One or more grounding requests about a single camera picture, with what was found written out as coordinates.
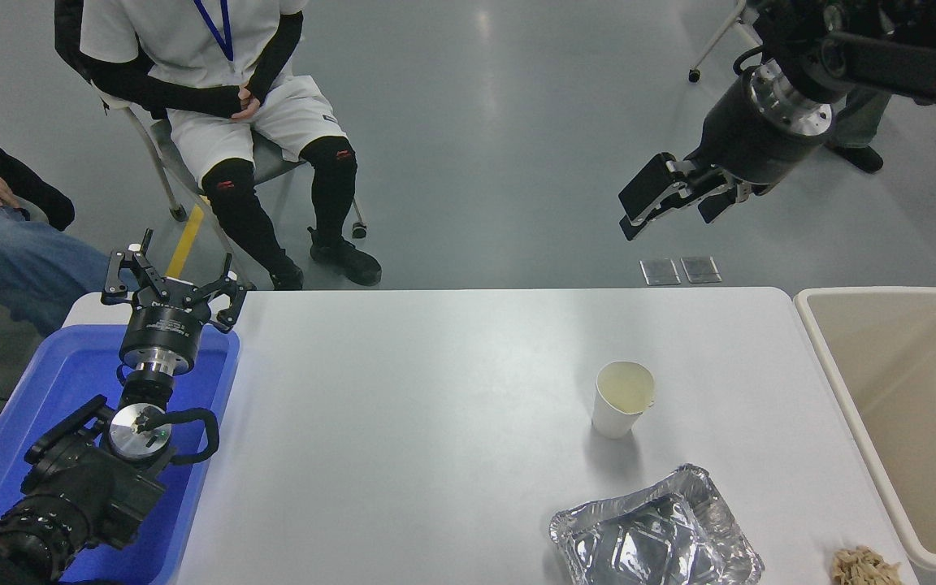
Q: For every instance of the large pale bin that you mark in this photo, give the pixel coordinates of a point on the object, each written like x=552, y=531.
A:
x=907, y=390

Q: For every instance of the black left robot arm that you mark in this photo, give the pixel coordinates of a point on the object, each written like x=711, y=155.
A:
x=78, y=487

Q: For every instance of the crumpled tan paper ball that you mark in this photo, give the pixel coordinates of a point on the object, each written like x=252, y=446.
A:
x=864, y=567

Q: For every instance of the metal floor plate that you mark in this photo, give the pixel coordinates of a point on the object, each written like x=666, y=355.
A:
x=660, y=272
x=700, y=269

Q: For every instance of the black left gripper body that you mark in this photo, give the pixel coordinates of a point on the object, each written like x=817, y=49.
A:
x=161, y=325

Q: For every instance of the black padded jacket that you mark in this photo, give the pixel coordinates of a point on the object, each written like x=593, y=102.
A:
x=68, y=41

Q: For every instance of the person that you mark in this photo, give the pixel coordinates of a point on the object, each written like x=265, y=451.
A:
x=21, y=260
x=854, y=130
x=175, y=41

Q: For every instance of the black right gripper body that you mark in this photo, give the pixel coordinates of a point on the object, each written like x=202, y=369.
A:
x=748, y=142

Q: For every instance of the silver foil tray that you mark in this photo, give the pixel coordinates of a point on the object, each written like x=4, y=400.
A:
x=655, y=536

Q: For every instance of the white paper cup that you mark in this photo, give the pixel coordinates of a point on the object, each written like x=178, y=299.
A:
x=621, y=398

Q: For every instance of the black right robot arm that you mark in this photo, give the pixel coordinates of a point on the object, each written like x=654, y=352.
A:
x=882, y=49

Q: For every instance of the black garment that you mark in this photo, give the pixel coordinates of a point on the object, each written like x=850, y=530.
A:
x=25, y=187

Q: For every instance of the blue plastic tray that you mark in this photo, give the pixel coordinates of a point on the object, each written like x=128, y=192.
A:
x=70, y=374

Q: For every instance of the grey seat folding chair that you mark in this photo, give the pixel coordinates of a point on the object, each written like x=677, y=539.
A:
x=269, y=162

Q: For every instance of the white wheeled chair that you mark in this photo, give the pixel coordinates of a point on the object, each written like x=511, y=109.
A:
x=716, y=45

